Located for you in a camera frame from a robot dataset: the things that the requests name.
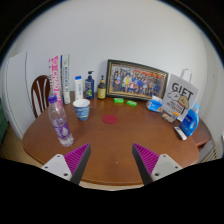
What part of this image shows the amber pump bottle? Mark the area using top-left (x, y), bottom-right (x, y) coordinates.
top-left (97, 75), bottom-right (107, 100)

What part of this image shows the white paper gift bag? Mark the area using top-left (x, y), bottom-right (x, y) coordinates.
top-left (162, 68), bottom-right (199, 122)

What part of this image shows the white remote control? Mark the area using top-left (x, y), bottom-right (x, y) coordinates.
top-left (173, 125), bottom-right (188, 141)

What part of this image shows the white bottle with blue cap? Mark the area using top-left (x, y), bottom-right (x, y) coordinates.
top-left (74, 75), bottom-right (84, 101)

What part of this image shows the brown wooden side table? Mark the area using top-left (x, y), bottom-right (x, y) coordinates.
top-left (194, 119), bottom-right (213, 148)

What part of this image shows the long pink box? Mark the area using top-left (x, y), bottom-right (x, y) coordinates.
top-left (48, 55), bottom-right (64, 106)

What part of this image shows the framed group photo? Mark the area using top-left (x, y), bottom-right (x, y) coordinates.
top-left (105, 59), bottom-right (170, 102)

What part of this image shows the flat round red coaster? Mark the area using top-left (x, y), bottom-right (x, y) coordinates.
top-left (102, 114), bottom-right (118, 125)

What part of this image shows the brown wooden chair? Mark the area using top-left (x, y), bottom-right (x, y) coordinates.
top-left (30, 74), bottom-right (52, 119)

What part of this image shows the blue tissue pack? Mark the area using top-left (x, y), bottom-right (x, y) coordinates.
top-left (145, 95), bottom-right (164, 114)

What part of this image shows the white radiator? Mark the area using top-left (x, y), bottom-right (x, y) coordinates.
top-left (199, 143), bottom-right (223, 163)

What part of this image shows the small brown snack pack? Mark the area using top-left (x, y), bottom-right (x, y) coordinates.
top-left (161, 111), bottom-right (175, 124)

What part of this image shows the blue detergent bottle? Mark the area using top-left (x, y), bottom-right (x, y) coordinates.
top-left (179, 102), bottom-right (201, 137)

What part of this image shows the blue and white paper cup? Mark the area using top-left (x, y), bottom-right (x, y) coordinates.
top-left (72, 98), bottom-right (91, 122)

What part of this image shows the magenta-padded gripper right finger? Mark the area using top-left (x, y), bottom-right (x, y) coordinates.
top-left (132, 143), bottom-right (184, 186)

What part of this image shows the dark blue pump bottle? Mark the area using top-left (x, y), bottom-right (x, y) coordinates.
top-left (84, 70), bottom-right (95, 100)

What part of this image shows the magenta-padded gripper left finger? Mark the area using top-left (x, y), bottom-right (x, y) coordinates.
top-left (40, 143), bottom-right (92, 185)

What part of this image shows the clear purple-capped water bottle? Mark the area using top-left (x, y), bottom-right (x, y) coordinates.
top-left (47, 94), bottom-right (75, 148)

